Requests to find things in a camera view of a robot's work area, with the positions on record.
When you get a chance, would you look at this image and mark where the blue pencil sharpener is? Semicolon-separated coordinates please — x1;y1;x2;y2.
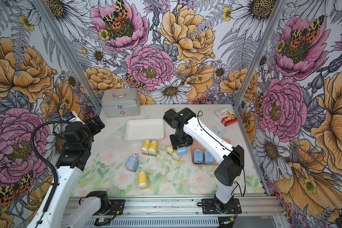
176;147;187;157
193;149;204;164
125;154;139;173
204;151;215;165

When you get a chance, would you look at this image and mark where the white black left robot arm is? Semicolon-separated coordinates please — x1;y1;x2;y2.
28;113;110;228

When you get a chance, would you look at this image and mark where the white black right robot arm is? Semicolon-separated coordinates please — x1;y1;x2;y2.
163;108;245;214

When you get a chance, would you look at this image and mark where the yellow pencil sharpener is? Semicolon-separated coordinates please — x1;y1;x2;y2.
138;171;148;190
148;140;158;156
166;144;174;155
141;140;151;154
172;151;181;161

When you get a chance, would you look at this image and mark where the red white small box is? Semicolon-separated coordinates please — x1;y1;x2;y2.
216;108;238;127

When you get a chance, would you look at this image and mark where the silver metal case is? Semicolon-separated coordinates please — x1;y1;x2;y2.
101;88;140;118

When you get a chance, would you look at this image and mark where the white plastic tray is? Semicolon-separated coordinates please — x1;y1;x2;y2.
124;118;164;142

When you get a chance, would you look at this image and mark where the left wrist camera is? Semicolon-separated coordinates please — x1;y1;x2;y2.
62;111;84;124

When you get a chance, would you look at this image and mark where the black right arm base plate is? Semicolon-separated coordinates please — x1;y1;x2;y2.
197;197;242;215

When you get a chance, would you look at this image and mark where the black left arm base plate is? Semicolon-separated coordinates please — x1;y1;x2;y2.
94;199;125;217

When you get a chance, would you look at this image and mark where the aluminium rail frame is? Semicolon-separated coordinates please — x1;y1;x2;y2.
64;194;289;228

